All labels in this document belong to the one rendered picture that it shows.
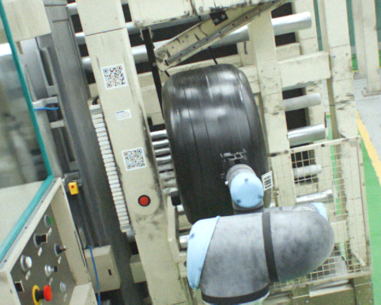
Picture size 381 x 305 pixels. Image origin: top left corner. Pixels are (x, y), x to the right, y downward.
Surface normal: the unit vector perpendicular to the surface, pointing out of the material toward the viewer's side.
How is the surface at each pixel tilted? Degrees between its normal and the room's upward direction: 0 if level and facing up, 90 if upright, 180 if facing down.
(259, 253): 68
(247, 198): 84
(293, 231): 42
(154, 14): 90
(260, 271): 99
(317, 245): 79
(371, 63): 90
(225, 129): 63
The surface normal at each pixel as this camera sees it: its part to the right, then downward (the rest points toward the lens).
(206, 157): 0.01, 0.10
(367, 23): -0.20, 0.33
